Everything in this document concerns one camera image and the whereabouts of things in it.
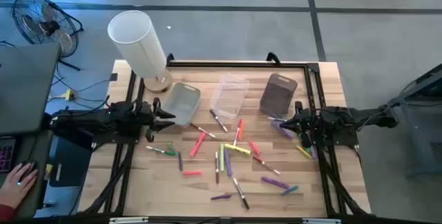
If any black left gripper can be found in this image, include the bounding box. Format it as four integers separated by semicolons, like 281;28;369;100
136;97;177;143

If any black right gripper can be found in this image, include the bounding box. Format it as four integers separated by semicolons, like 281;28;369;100
278;101;320;149

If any light grey plastic bin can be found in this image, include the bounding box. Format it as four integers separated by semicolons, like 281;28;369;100
160;82;202;127

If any dark green highlighter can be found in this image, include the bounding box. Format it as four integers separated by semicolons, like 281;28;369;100
297;132;311;153

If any slim yellow highlighter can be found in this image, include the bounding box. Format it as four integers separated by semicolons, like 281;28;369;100
295;144;314;160

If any brown cap thin marker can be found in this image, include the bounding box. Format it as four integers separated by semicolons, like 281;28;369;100
190;122;217;139

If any large pink highlighter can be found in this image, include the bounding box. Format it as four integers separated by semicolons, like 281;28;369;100
189;131;207;158

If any red-pink highlighter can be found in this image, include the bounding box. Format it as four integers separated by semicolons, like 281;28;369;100
248;140;261;156

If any red cap thin marker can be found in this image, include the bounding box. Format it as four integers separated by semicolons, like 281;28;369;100
252;156;282;176

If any large yellow highlighter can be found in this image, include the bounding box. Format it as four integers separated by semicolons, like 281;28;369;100
223;142;252;156

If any blue highlighter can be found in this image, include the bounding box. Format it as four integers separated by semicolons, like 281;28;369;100
280;185;300;197

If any light green highlighter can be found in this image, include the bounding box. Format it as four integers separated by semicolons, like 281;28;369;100
219;142;226;172

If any clear plastic bin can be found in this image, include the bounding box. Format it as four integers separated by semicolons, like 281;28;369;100
209;73;251;120

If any dark red thin marker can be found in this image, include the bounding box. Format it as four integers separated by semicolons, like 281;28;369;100
214;151;220;185

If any black cap thin marker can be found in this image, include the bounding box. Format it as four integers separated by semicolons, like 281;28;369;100
232;177;250;211

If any person's forearm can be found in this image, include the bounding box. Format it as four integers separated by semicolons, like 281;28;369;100
0;203;17;222

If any dark grey plastic bin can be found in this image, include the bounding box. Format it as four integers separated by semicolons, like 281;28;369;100
258;73;298;118

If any white shade table lamp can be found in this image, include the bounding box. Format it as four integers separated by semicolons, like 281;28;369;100
107;9;173;94

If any black computer box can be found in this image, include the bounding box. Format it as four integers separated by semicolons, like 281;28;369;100
49;136;93;188

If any dark side desk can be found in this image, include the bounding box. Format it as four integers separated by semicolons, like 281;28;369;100
0;129;55;220

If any blue-grey metal cart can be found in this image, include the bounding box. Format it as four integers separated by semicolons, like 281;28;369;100
389;63;442;179

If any grey computer monitor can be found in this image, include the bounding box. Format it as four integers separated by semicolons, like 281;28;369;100
0;43;62;136

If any black computer mouse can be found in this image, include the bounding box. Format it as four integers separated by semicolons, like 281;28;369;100
19;160;38;183

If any black floor fan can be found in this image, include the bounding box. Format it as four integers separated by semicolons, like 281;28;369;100
11;0;85;72

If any backlit black keyboard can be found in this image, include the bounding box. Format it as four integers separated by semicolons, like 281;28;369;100
0;137;17;174

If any person's hand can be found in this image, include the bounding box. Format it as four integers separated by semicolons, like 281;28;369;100
0;163;39;210

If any black floor cable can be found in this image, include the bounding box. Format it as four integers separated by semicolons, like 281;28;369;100
51;74;111;111

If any white frame bracket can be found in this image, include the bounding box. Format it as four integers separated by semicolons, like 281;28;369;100
302;217;342;224
108;216;149;224

